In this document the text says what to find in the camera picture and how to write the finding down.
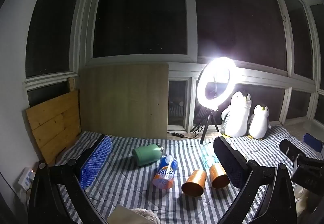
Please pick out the large penguin plush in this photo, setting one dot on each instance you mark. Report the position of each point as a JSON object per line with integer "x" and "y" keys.
{"x": 236, "y": 117}

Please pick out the white power strip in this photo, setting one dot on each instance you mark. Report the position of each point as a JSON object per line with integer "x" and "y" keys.
{"x": 26, "y": 178}

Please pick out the fuzzy grey cloth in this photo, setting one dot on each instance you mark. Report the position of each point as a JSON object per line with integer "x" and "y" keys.
{"x": 144, "y": 217}

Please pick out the green insulated bottle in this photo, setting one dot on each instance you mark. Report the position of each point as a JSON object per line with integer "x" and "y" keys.
{"x": 146, "y": 155}

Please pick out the pine plank board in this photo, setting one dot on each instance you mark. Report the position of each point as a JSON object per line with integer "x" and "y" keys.
{"x": 54, "y": 125}

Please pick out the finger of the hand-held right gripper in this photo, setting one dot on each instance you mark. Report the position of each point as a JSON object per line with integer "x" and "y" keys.
{"x": 289, "y": 148}
{"x": 313, "y": 141}

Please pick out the beige box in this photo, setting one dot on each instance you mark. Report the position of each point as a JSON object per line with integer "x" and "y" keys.
{"x": 121, "y": 215}

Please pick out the black tripod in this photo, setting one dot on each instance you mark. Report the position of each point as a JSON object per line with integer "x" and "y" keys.
{"x": 207, "y": 122}

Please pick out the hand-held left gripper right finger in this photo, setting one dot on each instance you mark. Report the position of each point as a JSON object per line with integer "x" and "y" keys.
{"x": 229, "y": 163}

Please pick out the white window frame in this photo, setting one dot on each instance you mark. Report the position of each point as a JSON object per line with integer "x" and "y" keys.
{"x": 190, "y": 11}

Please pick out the white crumpled object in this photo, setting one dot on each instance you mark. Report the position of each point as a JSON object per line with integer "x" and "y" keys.
{"x": 301, "y": 201}

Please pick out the black power strip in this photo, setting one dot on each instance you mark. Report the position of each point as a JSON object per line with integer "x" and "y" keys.
{"x": 177, "y": 135}

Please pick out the small penguin plush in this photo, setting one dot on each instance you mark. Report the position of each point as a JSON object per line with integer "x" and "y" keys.
{"x": 259, "y": 124}

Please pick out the orange cup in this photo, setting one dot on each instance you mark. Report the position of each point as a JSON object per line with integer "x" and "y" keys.
{"x": 219, "y": 176}
{"x": 194, "y": 183}

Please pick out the large light wooden board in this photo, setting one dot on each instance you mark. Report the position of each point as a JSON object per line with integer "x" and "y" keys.
{"x": 124, "y": 100}

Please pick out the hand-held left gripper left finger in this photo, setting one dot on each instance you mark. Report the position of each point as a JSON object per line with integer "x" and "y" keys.
{"x": 95, "y": 162}

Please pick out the clear plastic bottle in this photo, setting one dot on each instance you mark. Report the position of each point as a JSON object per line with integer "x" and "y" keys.
{"x": 208, "y": 156}

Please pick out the striped blanket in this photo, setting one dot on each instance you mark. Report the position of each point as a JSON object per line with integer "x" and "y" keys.
{"x": 126, "y": 188}

